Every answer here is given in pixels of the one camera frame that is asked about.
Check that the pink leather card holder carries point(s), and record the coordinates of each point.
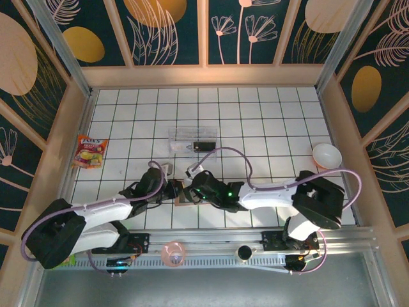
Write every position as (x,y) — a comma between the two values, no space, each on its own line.
(179,201)

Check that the black card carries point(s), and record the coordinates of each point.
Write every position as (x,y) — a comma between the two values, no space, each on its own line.
(204,146)

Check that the silver VIP card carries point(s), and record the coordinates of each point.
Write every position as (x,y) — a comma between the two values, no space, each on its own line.
(180,147)

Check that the clear acrylic card stand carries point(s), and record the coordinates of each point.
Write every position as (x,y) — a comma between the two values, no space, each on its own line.
(182,134)

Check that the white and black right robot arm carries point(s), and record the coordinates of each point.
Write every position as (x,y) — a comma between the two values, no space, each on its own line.
(268,195)

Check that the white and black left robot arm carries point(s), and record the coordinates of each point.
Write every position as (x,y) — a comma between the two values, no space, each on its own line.
(102,209)

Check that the fruit candy bag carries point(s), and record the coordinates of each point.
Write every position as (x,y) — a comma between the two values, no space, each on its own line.
(89,152)

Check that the pink translucent cup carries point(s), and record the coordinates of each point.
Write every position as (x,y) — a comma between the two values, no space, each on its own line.
(173,254)

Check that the black and white mug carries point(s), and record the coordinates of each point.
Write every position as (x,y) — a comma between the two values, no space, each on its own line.
(244,253)

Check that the black controller board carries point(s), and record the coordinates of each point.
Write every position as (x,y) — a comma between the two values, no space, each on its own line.
(118,263)
(295,263)

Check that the green packet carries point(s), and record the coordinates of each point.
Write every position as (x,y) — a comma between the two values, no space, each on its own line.
(71,259)

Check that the white bowl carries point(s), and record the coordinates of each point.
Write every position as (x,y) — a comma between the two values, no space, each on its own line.
(326,155)

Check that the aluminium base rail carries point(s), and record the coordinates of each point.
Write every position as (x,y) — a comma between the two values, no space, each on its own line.
(207,240)

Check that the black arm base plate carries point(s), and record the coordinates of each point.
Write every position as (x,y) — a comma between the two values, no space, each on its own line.
(140,243)
(271,240)

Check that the aluminium frame post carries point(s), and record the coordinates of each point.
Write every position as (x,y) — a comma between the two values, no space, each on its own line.
(64,54)
(345,41)

